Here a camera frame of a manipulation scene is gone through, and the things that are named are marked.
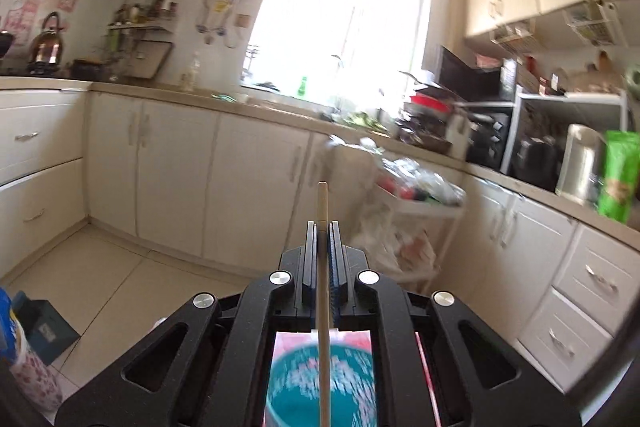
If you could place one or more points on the red white checkered tablecloth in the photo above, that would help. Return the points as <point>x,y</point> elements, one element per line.
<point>350,341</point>

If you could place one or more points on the floral waste bin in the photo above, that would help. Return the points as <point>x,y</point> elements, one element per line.
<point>35,380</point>

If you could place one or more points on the black microwave oven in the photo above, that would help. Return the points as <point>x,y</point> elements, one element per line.
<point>475,84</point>

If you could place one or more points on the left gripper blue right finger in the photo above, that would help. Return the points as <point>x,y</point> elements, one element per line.
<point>338,276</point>

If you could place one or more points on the clear plastic bottle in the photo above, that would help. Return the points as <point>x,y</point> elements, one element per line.
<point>192,75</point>

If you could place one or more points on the copper kettle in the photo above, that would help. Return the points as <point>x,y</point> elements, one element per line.
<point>47,48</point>

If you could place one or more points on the teal perforated bucket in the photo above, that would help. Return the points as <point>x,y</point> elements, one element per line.
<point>320,386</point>

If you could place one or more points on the green snack bag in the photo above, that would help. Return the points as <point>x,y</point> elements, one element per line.
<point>620,175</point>

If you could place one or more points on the white electric thermos pot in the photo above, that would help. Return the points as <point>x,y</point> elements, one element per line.
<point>579,179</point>

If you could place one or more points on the black toaster oven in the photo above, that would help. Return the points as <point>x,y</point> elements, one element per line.
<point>488,136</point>

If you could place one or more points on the blue plastic bag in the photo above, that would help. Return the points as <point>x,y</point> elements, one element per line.
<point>12,337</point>

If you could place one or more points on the wooden chopstick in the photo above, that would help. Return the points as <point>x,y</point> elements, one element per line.
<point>323,319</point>

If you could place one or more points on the white rolling cart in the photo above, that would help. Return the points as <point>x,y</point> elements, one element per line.
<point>407,221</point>

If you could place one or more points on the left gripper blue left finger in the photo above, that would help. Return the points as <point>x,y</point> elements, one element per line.
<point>310,266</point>

